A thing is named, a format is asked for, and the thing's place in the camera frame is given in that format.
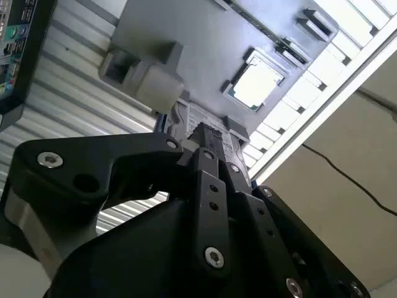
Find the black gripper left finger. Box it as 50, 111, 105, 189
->
9, 122, 233, 279

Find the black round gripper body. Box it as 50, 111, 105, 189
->
49, 198, 288, 298

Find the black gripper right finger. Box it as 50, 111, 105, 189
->
207, 127, 372, 298

